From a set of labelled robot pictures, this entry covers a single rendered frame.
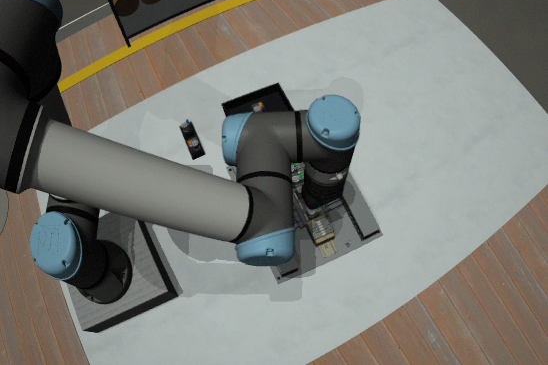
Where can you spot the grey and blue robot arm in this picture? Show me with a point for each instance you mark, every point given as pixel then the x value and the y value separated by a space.
pixel 83 172

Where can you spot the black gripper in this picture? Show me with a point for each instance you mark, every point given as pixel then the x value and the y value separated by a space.
pixel 314 186

